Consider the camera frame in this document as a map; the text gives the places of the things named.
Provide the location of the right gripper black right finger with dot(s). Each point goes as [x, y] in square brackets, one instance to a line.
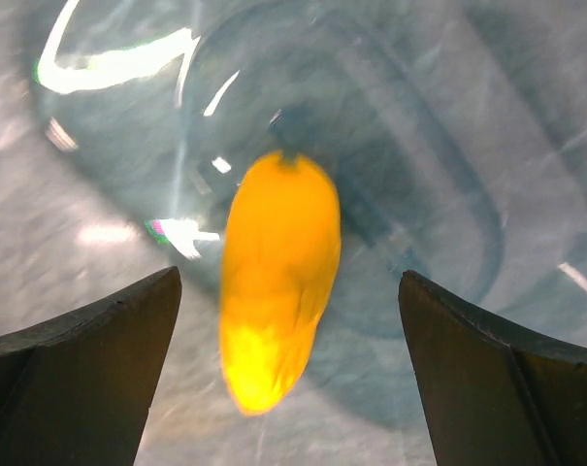
[493, 392]

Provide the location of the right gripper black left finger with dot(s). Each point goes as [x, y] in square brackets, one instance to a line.
[76, 389]

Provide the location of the teal plastic food container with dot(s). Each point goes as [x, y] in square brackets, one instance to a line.
[457, 131]

